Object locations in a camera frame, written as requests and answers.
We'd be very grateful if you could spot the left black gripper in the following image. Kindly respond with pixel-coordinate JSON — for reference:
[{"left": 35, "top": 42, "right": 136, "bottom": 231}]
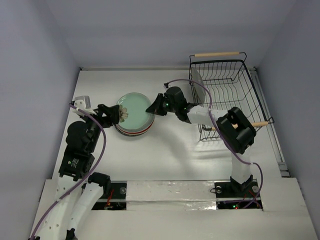
[{"left": 80, "top": 103, "right": 119, "bottom": 151}]

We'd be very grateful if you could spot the white bowl plate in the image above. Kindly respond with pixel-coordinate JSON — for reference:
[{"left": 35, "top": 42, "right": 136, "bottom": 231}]
[{"left": 116, "top": 117, "right": 155, "bottom": 134}]

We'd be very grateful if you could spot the blue floral plate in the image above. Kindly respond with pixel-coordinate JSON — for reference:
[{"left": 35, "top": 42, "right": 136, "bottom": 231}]
[{"left": 115, "top": 127, "right": 149, "bottom": 137}]

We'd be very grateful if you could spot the light green plate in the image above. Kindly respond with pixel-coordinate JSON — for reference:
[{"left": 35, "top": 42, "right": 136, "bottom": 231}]
[{"left": 116, "top": 92, "right": 154, "bottom": 129}]

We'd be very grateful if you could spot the red and teal plate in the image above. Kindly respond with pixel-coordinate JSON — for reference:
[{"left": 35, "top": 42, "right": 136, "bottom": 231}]
[{"left": 116, "top": 122, "right": 153, "bottom": 136}]

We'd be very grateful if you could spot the black wire dish rack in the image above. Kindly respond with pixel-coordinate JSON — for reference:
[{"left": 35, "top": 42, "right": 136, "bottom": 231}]
[{"left": 189, "top": 51, "right": 273, "bottom": 144}]

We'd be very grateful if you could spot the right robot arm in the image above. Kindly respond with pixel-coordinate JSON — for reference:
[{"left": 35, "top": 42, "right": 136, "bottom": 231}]
[{"left": 146, "top": 86, "right": 257, "bottom": 196}]

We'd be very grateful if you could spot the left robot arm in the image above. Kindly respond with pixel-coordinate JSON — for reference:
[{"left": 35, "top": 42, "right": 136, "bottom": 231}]
[{"left": 30, "top": 100, "right": 120, "bottom": 240}]

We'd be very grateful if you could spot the grey stone plate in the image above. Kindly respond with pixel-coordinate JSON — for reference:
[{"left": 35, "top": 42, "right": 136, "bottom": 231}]
[{"left": 191, "top": 67, "right": 207, "bottom": 106}]

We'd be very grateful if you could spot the silver tape strip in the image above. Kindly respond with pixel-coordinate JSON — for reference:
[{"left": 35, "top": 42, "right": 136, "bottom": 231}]
[{"left": 125, "top": 180, "right": 217, "bottom": 212}]

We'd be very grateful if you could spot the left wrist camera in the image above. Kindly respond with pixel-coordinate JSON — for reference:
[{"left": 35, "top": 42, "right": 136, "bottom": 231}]
[{"left": 69, "top": 95, "right": 97, "bottom": 117}]

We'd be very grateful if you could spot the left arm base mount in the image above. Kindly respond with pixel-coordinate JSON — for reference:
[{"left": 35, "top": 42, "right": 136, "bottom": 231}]
[{"left": 88, "top": 172, "right": 127, "bottom": 211}]

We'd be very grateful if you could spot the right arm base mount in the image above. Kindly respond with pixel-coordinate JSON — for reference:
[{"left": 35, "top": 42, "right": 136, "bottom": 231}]
[{"left": 210, "top": 175, "right": 263, "bottom": 210}]

